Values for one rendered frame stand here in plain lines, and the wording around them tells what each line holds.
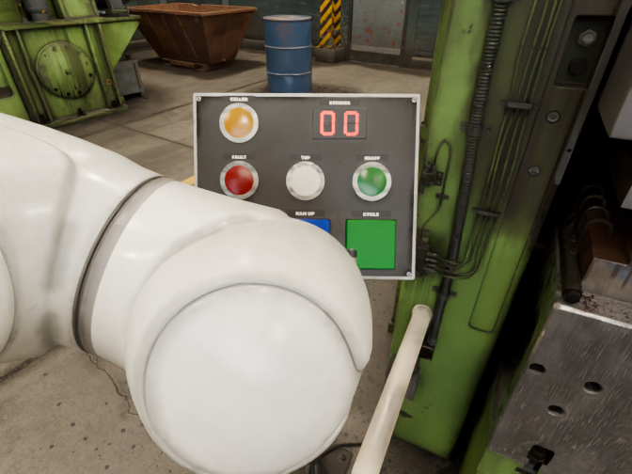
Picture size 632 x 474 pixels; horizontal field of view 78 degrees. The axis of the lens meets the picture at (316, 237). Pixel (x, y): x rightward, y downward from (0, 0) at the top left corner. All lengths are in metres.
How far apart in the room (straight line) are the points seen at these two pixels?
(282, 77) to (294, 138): 4.51
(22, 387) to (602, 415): 1.88
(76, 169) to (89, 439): 1.54
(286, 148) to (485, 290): 0.59
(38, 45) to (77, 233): 4.72
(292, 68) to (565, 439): 4.64
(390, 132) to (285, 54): 4.46
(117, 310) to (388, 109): 0.50
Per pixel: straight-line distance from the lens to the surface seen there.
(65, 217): 0.20
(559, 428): 0.95
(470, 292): 0.99
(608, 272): 0.76
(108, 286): 0.19
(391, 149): 0.60
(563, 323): 0.75
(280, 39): 5.03
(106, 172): 0.21
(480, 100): 0.77
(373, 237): 0.59
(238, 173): 0.60
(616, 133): 0.66
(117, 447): 1.66
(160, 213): 0.19
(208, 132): 0.62
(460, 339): 1.10
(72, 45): 4.98
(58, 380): 1.94
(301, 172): 0.59
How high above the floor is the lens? 1.35
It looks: 35 degrees down
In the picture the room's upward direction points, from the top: straight up
